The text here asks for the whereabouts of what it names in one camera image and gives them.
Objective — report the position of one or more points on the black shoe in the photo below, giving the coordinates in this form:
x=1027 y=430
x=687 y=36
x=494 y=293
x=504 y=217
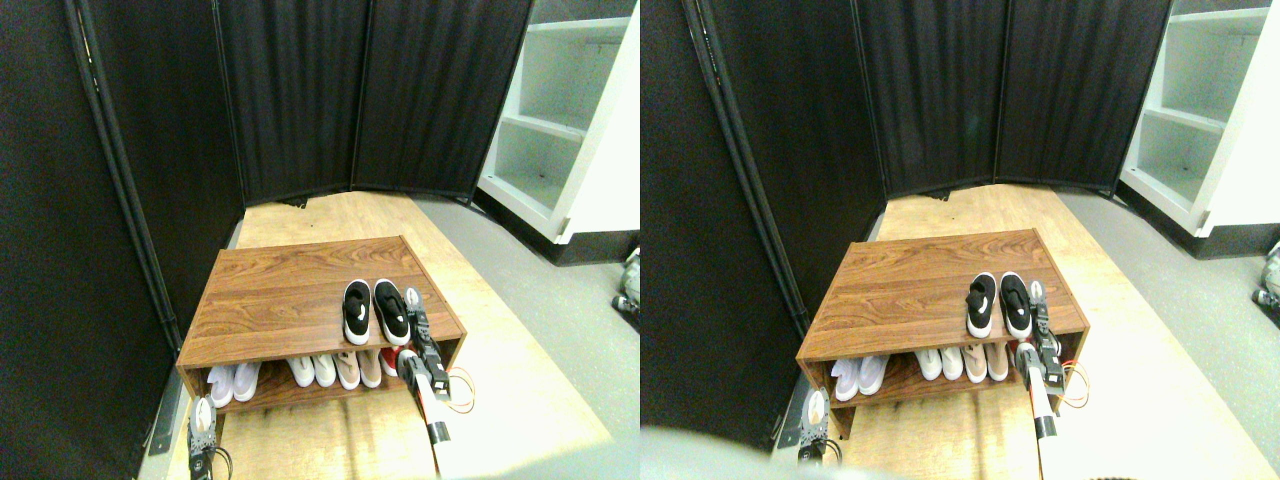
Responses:
x=1016 y=303
x=391 y=310
x=357 y=312
x=981 y=305

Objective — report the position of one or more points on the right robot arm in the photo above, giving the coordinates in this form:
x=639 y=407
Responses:
x=1042 y=400
x=432 y=410

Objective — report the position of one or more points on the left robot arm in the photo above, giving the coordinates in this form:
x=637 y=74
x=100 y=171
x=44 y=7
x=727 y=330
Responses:
x=205 y=468
x=815 y=460

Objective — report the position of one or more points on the dark curtain stand foot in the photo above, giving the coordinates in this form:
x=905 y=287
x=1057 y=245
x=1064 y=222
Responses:
x=790 y=425
x=160 y=430

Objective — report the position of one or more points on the red shoe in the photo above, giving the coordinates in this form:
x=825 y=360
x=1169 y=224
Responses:
x=389 y=362
x=1013 y=354

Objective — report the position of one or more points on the beige shoe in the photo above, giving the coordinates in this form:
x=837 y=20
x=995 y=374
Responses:
x=997 y=360
x=347 y=370
x=974 y=363
x=370 y=368

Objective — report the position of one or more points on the pale lilac shoe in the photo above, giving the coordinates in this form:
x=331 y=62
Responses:
x=246 y=380
x=873 y=373
x=221 y=385
x=847 y=380

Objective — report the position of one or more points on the white shoe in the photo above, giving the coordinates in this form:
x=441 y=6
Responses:
x=325 y=370
x=952 y=362
x=930 y=364
x=302 y=372

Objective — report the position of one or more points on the brown shoe rack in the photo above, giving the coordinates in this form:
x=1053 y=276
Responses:
x=280 y=290
x=900 y=290

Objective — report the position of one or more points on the grey and black object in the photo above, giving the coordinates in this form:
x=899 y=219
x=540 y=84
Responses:
x=630 y=285
x=1270 y=285

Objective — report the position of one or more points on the white shelf unit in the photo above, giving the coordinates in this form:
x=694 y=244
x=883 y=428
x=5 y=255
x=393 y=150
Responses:
x=600 y=150
x=1250 y=150

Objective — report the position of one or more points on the black curtain stand pole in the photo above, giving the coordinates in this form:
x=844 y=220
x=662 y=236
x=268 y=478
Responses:
x=745 y=165
x=122 y=165

